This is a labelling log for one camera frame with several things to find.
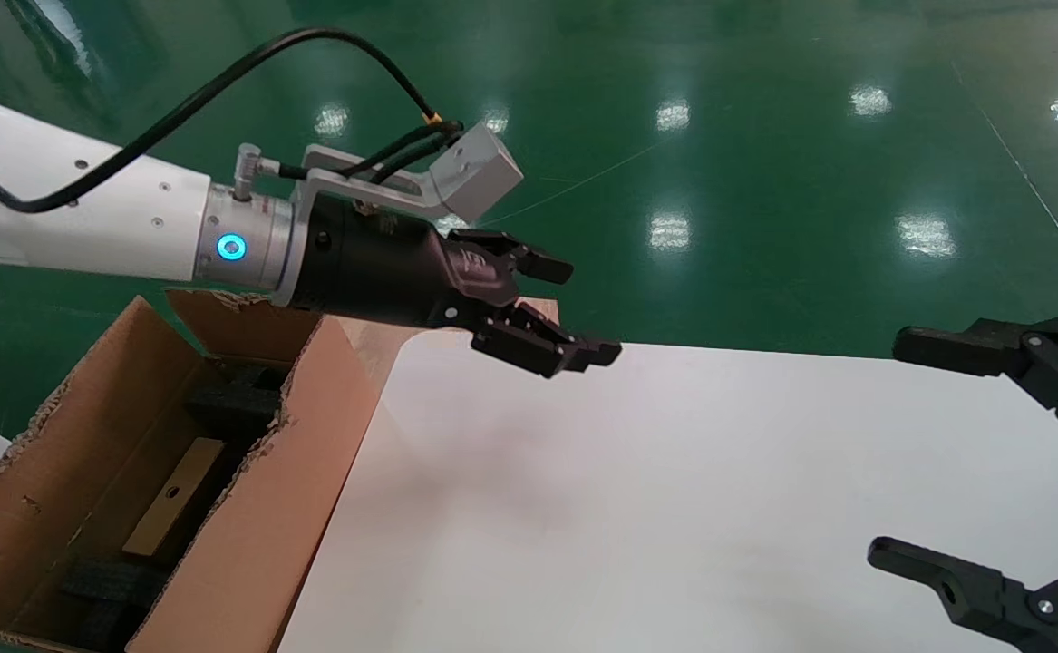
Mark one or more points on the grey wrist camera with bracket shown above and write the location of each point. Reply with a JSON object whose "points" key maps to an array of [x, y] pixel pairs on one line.
{"points": [[479, 172]]}

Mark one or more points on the wooden board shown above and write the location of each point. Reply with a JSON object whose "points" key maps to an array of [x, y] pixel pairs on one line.
{"points": [[383, 354]]}

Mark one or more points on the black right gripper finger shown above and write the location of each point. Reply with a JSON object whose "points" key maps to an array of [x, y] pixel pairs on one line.
{"points": [[973, 594], [991, 349]]}

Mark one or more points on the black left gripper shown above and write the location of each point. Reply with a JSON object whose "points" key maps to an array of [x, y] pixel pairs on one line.
{"points": [[374, 268]]}

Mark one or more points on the black foam pad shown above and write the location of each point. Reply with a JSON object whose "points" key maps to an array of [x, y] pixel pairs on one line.
{"points": [[234, 404], [116, 594]]}

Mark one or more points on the large open cardboard box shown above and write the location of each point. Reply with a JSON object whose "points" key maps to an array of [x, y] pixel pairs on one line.
{"points": [[257, 544]]}

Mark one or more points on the small brown cardboard box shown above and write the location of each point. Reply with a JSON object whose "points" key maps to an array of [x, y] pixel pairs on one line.
{"points": [[175, 494]]}

